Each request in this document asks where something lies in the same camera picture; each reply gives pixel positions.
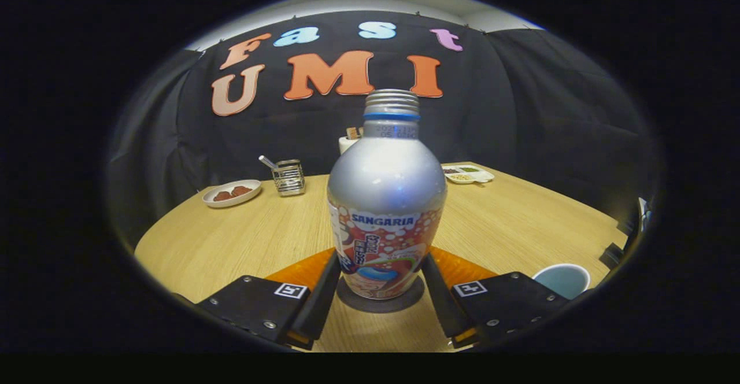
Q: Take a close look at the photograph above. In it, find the black backdrop cloth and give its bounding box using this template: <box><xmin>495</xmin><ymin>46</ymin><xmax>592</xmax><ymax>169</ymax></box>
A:
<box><xmin>107</xmin><ymin>11</ymin><xmax>660</xmax><ymax>252</ymax></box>

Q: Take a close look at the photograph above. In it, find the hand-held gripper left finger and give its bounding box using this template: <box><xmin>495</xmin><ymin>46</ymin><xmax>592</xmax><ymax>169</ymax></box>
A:
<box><xmin>197</xmin><ymin>249</ymin><xmax>342</xmax><ymax>350</ymax></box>

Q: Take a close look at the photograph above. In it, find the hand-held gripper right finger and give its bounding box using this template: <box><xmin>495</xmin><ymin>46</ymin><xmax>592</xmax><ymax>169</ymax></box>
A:
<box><xmin>421</xmin><ymin>248</ymin><xmax>579</xmax><ymax>350</ymax></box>

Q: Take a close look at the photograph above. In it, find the wooden table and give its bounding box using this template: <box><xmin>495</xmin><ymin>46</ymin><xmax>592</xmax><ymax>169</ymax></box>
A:
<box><xmin>134</xmin><ymin>161</ymin><xmax>629</xmax><ymax>353</ymax></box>

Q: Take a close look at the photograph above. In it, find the black block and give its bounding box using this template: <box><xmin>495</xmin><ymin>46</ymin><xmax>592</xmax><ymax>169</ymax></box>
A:
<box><xmin>600</xmin><ymin>244</ymin><xmax>626</xmax><ymax>270</ymax></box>

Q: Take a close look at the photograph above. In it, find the white round plate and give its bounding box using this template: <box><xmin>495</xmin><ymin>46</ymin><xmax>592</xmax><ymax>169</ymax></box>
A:
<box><xmin>202</xmin><ymin>179</ymin><xmax>262</xmax><ymax>208</ymax></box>

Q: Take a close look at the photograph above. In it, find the dark brown round coaster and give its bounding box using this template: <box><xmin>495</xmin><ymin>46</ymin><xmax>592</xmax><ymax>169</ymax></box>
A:
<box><xmin>336</xmin><ymin>274</ymin><xmax>426</xmax><ymax>313</ymax></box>

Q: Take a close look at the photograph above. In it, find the white divided food tray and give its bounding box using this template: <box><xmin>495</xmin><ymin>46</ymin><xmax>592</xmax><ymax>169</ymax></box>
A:
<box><xmin>441</xmin><ymin>164</ymin><xmax>495</xmax><ymax>185</ymax></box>

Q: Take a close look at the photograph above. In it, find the silver juice bottle printed label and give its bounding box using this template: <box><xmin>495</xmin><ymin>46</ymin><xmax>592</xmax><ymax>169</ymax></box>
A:
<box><xmin>327</xmin><ymin>89</ymin><xmax>447</xmax><ymax>301</ymax></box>

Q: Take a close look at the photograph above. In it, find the white cup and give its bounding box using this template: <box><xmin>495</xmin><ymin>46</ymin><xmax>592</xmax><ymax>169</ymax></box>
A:
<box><xmin>532</xmin><ymin>263</ymin><xmax>591</xmax><ymax>301</ymax></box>

